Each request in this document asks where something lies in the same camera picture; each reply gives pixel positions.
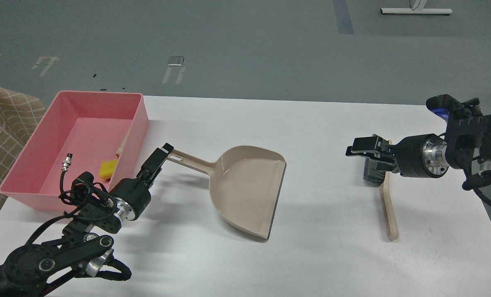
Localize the beige plastic dustpan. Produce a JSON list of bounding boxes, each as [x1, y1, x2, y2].
[[168, 145, 287, 240]]

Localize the beige hand brush black bristles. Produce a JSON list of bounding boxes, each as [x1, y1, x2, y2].
[[363, 158, 399, 241]]

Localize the metal floor plate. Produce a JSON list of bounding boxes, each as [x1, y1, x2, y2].
[[167, 56, 185, 66]]

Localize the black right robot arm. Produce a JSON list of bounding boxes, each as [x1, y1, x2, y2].
[[345, 94, 491, 207]]

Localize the white table leg base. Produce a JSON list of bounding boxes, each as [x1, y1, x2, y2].
[[380, 0, 453, 16]]

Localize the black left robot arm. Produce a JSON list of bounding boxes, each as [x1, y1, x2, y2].
[[0, 143, 174, 297]]

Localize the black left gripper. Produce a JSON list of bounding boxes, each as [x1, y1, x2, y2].
[[109, 143, 174, 221]]

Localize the pink plastic bin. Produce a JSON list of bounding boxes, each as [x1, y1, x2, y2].
[[0, 91, 149, 211]]

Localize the toy bread slice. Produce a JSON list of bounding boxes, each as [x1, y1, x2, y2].
[[115, 132, 129, 158]]

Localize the yellow green sponge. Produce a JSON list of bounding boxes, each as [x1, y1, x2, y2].
[[99, 159, 118, 180]]

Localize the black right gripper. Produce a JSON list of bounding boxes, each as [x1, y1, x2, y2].
[[345, 134, 449, 178]]

